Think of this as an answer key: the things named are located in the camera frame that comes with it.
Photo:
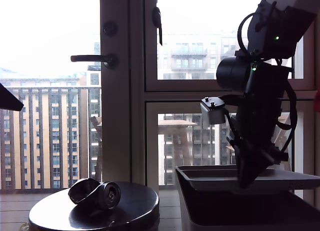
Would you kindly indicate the wooden balcony table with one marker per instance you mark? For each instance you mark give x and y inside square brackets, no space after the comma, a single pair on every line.
[176,123]

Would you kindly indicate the wooden folding chair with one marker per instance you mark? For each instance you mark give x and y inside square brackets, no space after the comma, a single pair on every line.
[278,135]

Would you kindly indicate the dark drink can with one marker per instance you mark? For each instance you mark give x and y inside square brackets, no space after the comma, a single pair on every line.
[110,194]

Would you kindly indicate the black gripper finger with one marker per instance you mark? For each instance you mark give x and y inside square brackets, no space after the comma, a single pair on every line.
[243,166]
[257,168]

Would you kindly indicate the round metal door lock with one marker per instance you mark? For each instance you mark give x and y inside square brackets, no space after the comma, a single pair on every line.
[110,28]

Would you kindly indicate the gripper's grey camera box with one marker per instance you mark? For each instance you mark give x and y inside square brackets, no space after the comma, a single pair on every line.
[212,113]

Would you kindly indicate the white window frame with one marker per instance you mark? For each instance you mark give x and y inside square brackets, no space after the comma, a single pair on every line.
[180,96]

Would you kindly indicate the white balcony door frame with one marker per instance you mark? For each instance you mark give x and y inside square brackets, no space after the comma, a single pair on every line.
[115,116]

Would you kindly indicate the dark balcony railing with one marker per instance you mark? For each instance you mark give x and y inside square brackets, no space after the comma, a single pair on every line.
[30,141]

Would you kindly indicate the pale crumpled plastic bag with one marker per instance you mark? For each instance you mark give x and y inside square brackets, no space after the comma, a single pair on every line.
[25,227]

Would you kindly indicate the red cloth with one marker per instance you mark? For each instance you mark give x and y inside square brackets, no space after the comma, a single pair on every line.
[317,101]

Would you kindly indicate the round dark metal platform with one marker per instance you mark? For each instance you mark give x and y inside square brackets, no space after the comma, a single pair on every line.
[136,206]

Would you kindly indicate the grey plastic recycling bin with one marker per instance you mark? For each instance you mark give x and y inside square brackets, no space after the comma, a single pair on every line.
[190,221]

